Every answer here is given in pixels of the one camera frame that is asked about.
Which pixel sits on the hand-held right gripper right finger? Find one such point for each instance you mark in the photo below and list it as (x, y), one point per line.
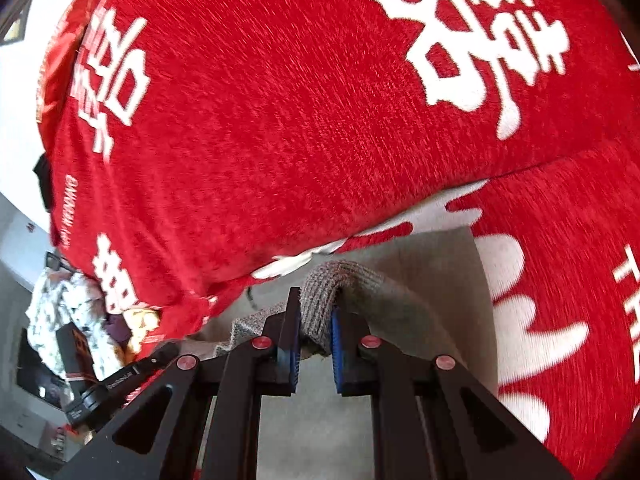
(340, 355)

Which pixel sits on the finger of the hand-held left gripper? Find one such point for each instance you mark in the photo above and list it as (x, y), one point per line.
(160, 357)

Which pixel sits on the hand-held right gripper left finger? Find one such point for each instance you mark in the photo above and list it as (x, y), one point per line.
(292, 360)

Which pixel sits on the grey knit sweater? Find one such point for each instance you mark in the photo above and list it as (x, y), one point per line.
(320, 285)

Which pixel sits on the orange patterned cloth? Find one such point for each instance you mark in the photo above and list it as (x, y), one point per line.
(142, 330)

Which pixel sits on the dark purple cloth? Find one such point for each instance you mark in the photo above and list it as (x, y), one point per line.
(117, 332)

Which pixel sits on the black box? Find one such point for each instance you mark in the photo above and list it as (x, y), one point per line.
(75, 352)

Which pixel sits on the grey white patterned cloth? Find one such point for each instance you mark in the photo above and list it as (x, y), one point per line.
(55, 305)

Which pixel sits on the red wedding blanket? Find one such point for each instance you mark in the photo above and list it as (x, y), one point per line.
(275, 110)

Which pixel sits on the red satin pillow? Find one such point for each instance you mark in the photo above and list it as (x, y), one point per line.
(65, 60)

